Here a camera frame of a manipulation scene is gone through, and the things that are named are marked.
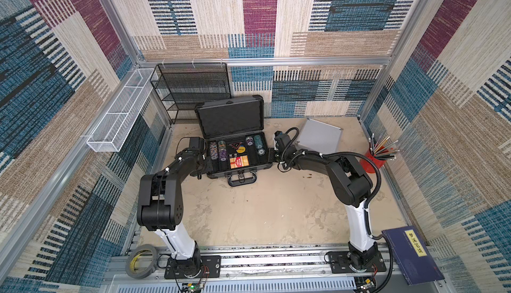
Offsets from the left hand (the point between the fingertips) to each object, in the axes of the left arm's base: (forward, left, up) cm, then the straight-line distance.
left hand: (208, 167), depth 97 cm
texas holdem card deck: (+3, -14, 0) cm, 15 cm away
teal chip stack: (+14, -24, +1) cm, 28 cm away
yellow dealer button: (+11, -15, -1) cm, 19 cm away
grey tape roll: (-38, +23, -2) cm, 44 cm away
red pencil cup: (+1, -78, -3) cm, 78 cm away
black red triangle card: (+14, -13, -1) cm, 19 cm away
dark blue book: (-40, -81, -3) cm, 91 cm away
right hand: (+7, -30, -1) cm, 31 cm away
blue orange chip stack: (+9, -2, +2) cm, 10 cm away
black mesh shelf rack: (+38, +14, +20) cm, 45 cm away
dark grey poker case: (+17, -12, +15) cm, 25 cm away
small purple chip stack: (+15, -20, +1) cm, 25 cm away
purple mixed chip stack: (+9, -6, +1) cm, 11 cm away
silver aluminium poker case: (+15, -56, +3) cm, 58 cm away
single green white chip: (+10, -26, -1) cm, 27 cm away
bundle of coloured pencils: (+4, -81, +7) cm, 82 cm away
